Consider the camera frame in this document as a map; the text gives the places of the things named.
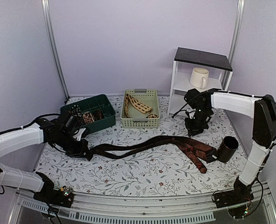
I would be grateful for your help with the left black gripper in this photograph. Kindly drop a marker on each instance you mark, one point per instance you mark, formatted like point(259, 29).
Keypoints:
point(80, 152)

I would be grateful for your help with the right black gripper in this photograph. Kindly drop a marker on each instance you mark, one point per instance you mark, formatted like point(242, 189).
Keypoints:
point(194, 130)

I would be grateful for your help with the dark red patterned tie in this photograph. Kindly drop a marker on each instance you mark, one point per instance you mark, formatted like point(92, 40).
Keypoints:
point(193, 149)

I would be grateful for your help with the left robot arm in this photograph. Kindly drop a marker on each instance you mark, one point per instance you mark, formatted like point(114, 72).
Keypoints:
point(57, 132)

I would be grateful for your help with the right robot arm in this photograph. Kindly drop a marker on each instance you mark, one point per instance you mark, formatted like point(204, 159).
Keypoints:
point(262, 109)

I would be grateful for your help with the tan patterned rolled tie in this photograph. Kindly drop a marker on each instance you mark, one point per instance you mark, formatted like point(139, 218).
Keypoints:
point(88, 118)

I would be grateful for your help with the black white dotted rolled tie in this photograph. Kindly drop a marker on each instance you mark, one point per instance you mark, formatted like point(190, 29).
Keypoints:
point(76, 111)

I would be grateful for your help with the dark green divided organizer box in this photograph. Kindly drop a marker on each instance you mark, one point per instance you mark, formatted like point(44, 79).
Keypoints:
point(91, 104)

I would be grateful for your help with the dark brown cylinder cup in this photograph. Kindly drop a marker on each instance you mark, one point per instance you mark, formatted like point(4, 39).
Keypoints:
point(227, 148)

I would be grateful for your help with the dark brown rolled tie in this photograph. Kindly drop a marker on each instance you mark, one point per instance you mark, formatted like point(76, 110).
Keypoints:
point(98, 115)

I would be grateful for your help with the cream ceramic mug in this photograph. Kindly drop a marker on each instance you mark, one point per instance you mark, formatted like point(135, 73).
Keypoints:
point(199, 77)

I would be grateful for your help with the beige plastic slotted basket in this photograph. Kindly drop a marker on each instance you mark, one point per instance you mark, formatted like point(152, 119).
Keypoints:
point(138, 119)

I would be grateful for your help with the tan black patterned tie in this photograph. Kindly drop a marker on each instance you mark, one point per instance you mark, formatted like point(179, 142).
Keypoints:
point(138, 105)

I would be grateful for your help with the white shelf with black top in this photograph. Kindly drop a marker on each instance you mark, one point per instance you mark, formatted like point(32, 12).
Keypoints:
point(180, 81)

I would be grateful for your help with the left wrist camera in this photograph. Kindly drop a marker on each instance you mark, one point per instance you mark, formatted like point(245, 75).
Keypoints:
point(82, 133)

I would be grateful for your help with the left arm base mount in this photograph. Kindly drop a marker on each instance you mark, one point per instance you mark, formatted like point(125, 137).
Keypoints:
point(61, 197)

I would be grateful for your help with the aluminium front rail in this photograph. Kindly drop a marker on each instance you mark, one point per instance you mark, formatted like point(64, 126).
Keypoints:
point(190, 209)

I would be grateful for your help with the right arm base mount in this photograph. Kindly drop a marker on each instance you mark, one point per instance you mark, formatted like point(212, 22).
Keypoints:
point(232, 197)

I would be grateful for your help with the right aluminium frame post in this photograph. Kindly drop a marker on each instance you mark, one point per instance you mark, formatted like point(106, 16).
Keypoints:
point(237, 29)

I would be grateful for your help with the aluminium frame post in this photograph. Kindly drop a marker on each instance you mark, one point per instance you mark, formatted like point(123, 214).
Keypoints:
point(53, 46)
point(237, 29)

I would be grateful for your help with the left aluminium frame post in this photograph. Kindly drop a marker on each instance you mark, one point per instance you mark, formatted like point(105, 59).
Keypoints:
point(53, 46)

